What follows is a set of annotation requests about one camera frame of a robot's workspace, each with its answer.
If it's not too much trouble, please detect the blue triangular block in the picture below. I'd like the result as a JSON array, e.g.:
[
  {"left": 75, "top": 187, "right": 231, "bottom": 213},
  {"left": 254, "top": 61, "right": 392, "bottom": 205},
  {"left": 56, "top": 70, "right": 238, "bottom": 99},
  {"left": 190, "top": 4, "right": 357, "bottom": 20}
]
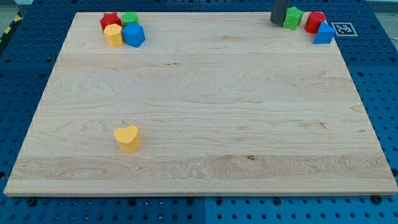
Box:
[{"left": 313, "top": 22, "right": 336, "bottom": 44}]

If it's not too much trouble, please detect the yellow hexagon block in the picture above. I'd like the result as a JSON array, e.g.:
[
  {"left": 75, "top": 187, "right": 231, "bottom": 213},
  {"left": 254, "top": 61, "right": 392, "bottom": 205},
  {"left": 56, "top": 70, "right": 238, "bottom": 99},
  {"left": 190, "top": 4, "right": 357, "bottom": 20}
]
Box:
[{"left": 103, "top": 24, "right": 124, "bottom": 47}]

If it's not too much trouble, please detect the white fiducial marker tag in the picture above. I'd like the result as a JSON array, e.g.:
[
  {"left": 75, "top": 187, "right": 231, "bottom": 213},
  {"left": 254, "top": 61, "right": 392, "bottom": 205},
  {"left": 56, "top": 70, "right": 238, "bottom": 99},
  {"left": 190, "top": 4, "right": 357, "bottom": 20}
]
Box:
[{"left": 331, "top": 22, "right": 358, "bottom": 37}]

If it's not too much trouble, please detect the green star block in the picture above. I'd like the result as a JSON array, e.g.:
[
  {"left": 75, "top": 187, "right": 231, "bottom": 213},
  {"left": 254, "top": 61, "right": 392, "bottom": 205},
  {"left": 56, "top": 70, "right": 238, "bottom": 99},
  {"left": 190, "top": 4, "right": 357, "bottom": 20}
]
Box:
[{"left": 282, "top": 6, "right": 303, "bottom": 30}]

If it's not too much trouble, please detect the black bolt right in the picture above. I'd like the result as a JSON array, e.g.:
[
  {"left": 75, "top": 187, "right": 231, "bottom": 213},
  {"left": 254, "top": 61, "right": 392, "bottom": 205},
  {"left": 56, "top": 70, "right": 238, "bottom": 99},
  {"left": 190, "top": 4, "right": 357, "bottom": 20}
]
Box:
[{"left": 371, "top": 195, "right": 382, "bottom": 205}]

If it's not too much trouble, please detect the red star block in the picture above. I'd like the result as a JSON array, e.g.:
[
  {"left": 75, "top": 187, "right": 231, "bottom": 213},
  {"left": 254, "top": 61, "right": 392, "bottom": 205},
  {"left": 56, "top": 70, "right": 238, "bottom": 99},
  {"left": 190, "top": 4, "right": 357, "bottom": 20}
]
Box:
[{"left": 99, "top": 12, "right": 123, "bottom": 31}]

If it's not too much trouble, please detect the light wooden board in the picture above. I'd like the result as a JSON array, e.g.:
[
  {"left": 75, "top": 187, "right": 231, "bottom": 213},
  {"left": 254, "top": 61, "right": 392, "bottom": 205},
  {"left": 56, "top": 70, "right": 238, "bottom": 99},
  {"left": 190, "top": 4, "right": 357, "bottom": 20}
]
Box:
[{"left": 4, "top": 12, "right": 397, "bottom": 197}]

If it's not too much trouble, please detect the red cylinder block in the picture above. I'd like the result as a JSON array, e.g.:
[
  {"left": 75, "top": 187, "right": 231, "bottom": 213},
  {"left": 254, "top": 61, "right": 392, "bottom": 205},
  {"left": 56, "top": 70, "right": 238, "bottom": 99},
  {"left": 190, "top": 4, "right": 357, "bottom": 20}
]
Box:
[{"left": 304, "top": 11, "right": 326, "bottom": 34}]

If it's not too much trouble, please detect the black bolt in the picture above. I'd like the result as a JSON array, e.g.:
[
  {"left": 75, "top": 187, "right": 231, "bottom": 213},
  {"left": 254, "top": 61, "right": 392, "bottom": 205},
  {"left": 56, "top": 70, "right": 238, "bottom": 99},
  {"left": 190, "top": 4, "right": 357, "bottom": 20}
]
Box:
[
  {"left": 26, "top": 197, "right": 37, "bottom": 207},
  {"left": 371, "top": 195, "right": 382, "bottom": 205}
]

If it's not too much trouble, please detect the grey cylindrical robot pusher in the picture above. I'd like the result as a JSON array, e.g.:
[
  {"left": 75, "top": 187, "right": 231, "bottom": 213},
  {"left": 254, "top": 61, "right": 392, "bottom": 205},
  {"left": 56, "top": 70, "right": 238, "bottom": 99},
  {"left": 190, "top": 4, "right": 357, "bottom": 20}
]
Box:
[{"left": 270, "top": 0, "right": 290, "bottom": 25}]

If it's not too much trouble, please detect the blue pentagon block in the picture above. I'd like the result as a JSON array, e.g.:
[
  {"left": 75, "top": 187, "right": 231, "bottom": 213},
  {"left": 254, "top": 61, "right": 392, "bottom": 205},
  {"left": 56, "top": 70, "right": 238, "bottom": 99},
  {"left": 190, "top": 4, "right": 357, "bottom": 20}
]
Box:
[{"left": 122, "top": 23, "right": 146, "bottom": 48}]

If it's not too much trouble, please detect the green cylinder block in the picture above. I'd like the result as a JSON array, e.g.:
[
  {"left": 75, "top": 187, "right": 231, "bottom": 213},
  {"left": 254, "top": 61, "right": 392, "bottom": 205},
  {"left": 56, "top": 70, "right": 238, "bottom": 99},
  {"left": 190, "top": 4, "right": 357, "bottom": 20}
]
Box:
[{"left": 121, "top": 12, "right": 139, "bottom": 27}]

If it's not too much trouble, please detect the black bolt left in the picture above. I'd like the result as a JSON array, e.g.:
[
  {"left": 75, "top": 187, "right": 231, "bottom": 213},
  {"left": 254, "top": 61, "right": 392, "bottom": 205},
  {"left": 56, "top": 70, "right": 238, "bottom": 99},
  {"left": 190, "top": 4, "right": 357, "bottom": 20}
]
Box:
[{"left": 26, "top": 197, "right": 37, "bottom": 207}]

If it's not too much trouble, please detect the yellow heart block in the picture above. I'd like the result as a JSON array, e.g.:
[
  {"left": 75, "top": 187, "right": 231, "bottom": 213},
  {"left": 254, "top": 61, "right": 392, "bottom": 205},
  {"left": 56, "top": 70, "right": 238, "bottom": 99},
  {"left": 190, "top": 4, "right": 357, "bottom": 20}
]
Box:
[{"left": 113, "top": 125, "right": 142, "bottom": 153}]

